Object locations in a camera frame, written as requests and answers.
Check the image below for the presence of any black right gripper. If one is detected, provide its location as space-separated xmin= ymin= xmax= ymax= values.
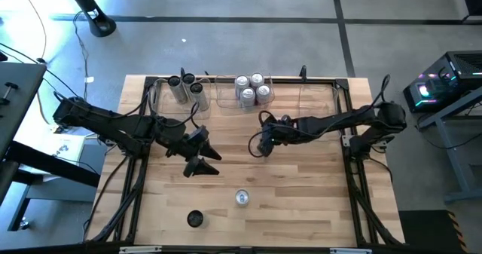
xmin=257 ymin=114 xmax=299 ymax=158

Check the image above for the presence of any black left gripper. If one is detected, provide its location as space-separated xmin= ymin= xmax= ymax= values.
xmin=165 ymin=132 xmax=223 ymax=179

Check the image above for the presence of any white and red soda can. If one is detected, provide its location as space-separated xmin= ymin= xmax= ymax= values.
xmin=255 ymin=84 xmax=273 ymax=105
xmin=249 ymin=72 xmax=266 ymax=89

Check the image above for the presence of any white and blue soda can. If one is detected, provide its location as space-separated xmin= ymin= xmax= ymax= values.
xmin=239 ymin=87 xmax=257 ymax=108
xmin=233 ymin=75 xmax=251 ymax=91

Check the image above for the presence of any clear plastic bin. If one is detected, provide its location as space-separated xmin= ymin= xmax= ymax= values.
xmin=152 ymin=76 xmax=212 ymax=121
xmin=214 ymin=75 xmax=276 ymax=110
xmin=297 ymin=82 xmax=342 ymax=140

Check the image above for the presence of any slim silver blue can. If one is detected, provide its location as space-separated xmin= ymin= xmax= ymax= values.
xmin=189 ymin=81 xmax=210 ymax=112
xmin=234 ymin=188 xmax=251 ymax=208

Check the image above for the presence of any white cardboard box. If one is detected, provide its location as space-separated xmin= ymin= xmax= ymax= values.
xmin=52 ymin=133 xmax=87 ymax=167

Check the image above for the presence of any black floor stand base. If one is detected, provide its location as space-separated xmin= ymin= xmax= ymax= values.
xmin=62 ymin=0 xmax=117 ymax=38

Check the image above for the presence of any black hazard-striped mat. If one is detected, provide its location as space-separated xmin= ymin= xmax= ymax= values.
xmin=398 ymin=208 xmax=471 ymax=254

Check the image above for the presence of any grey metal rack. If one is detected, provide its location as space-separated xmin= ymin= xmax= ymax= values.
xmin=416 ymin=87 xmax=482 ymax=204

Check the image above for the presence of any dark grey side desk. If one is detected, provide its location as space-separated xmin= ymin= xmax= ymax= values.
xmin=0 ymin=61 xmax=48 ymax=161

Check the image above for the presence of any black desktop computer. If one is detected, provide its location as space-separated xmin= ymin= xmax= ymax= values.
xmin=403 ymin=50 xmax=482 ymax=115

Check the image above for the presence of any black clamp knob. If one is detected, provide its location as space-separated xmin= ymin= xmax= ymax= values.
xmin=0 ymin=81 xmax=19 ymax=106

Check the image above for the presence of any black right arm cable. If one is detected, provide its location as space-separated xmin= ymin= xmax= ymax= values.
xmin=247 ymin=109 xmax=287 ymax=159

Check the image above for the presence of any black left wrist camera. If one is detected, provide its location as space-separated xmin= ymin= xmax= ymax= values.
xmin=187 ymin=124 xmax=210 ymax=146

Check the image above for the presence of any black aluminium table frame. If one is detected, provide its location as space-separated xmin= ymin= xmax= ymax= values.
xmin=83 ymin=75 xmax=404 ymax=254

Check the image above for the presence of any silver metal bracket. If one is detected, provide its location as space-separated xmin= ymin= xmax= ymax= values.
xmin=118 ymin=246 xmax=163 ymax=254
xmin=329 ymin=248 xmax=373 ymax=254

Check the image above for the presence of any black desk leg frame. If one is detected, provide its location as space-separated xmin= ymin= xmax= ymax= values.
xmin=0 ymin=140 xmax=102 ymax=232

